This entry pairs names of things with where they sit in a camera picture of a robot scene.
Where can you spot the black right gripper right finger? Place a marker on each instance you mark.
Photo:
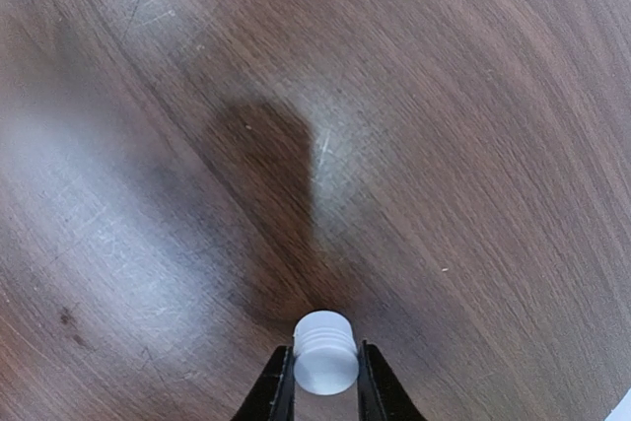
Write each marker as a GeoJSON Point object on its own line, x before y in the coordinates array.
{"type": "Point", "coordinates": [381, 396]}

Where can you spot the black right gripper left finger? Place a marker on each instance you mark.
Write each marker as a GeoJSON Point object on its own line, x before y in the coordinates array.
{"type": "Point", "coordinates": [272, 397]}

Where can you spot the white glue stick cap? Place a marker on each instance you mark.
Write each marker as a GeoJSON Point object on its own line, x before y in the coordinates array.
{"type": "Point", "coordinates": [325, 353]}

